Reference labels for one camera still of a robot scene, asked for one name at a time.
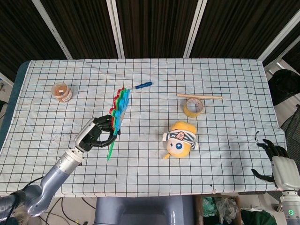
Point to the green cloth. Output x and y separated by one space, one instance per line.
257 216

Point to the yellow plush toy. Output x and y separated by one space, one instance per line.
180 140

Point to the checkered tablecloth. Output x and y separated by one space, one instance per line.
150 70

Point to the cardboard box with bags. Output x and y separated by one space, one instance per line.
220 208

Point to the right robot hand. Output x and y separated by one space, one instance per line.
282 167

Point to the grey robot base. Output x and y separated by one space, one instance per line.
143 208

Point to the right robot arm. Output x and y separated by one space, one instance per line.
290 208

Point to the mesh office chair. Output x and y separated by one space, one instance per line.
291 126

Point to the yellow tape roll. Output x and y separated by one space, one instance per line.
193 107

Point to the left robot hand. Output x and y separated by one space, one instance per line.
91 134

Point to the red hand-shaped clapper toy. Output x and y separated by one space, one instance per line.
120 110

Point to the round jar with brown contents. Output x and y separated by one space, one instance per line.
62 92

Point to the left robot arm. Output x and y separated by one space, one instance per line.
47 182

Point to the black trash bag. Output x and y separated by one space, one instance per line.
284 86

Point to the wooden stick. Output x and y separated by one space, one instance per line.
199 96

